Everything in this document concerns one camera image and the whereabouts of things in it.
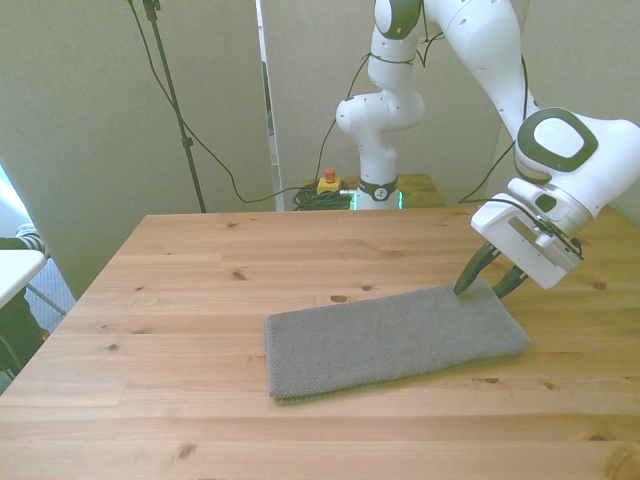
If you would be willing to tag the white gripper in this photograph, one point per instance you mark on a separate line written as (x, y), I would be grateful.
(505, 230)

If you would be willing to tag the grey terry towel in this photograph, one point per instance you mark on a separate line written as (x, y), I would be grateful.
(390, 340)

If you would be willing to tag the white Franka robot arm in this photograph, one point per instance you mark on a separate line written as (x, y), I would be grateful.
(480, 55)

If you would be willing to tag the yellow emergency stop button box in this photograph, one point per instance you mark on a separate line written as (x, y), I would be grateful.
(330, 184)

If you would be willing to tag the striped fabric sleeve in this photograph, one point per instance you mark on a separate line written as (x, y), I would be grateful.
(22, 242)

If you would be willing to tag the white folding side table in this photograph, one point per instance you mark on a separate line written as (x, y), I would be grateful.
(15, 272)

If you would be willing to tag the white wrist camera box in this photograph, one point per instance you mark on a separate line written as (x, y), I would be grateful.
(556, 248)

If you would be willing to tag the white partition post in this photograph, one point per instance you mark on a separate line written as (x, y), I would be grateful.
(270, 115)

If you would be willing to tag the black camera stand pole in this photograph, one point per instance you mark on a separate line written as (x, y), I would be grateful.
(172, 95)

